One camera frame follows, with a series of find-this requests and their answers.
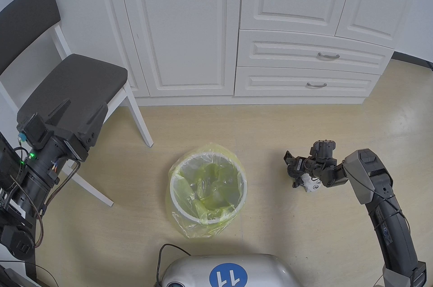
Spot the black cable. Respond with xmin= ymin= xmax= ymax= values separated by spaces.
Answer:
xmin=0 ymin=259 xmax=65 ymax=287
xmin=156 ymin=243 xmax=191 ymax=284

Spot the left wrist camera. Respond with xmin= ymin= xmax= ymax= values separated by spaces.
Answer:
xmin=16 ymin=113 xmax=52 ymax=150

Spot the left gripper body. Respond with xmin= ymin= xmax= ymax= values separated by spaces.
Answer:
xmin=30 ymin=123 xmax=90 ymax=179

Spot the white wardrobe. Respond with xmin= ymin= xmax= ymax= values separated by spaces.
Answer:
xmin=27 ymin=0 xmax=420 ymax=107

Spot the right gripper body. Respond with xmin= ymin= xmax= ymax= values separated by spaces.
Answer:
xmin=293 ymin=155 xmax=313 ymax=179

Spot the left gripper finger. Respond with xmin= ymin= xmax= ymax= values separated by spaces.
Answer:
xmin=78 ymin=103 xmax=109 ymax=153
xmin=47 ymin=98 xmax=72 ymax=130

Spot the white trash bin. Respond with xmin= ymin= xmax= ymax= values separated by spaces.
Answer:
xmin=170 ymin=152 xmax=247 ymax=224

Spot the white chair with grey seat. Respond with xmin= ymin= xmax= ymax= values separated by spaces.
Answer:
xmin=0 ymin=0 xmax=154 ymax=208

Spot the yellow plastic bag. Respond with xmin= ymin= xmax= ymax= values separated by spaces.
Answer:
xmin=165 ymin=142 xmax=246 ymax=239

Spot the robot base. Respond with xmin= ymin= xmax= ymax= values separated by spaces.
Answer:
xmin=162 ymin=253 xmax=298 ymax=287

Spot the crumpled white printed paper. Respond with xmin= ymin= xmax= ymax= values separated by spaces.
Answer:
xmin=300 ymin=174 xmax=322 ymax=193

